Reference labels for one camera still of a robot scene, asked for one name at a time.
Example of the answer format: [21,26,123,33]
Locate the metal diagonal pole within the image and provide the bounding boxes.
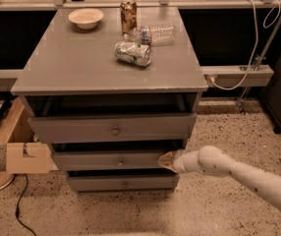
[236,0,281,115]

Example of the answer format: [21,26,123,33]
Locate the grey top drawer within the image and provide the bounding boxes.
[28,114,197,144]

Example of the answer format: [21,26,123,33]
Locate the grey bottom drawer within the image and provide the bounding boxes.
[67,168,179,192]

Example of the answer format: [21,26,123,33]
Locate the green white lying can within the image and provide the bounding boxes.
[115,41,151,67]

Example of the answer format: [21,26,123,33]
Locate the grey drawer cabinet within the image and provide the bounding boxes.
[10,6,209,193]

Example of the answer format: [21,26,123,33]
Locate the grey drawer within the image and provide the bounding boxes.
[53,140,183,171]
[28,114,197,144]
[67,168,179,192]

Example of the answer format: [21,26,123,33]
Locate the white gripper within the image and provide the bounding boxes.
[157,149,187,173]

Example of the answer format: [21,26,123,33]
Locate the brown upright can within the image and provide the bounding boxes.
[120,0,138,33]

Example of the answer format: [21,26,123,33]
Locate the white bowl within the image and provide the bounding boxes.
[68,8,104,30]

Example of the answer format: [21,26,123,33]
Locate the cardboard box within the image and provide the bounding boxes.
[0,97,57,174]

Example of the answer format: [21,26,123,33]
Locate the white cable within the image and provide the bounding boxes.
[207,0,281,91]

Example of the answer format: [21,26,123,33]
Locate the clear plastic bottle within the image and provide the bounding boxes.
[124,24,176,46]

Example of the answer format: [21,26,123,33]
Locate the black floor cable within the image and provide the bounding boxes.
[14,174,37,236]

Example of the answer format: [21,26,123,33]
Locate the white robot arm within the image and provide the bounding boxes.
[157,146,281,211]

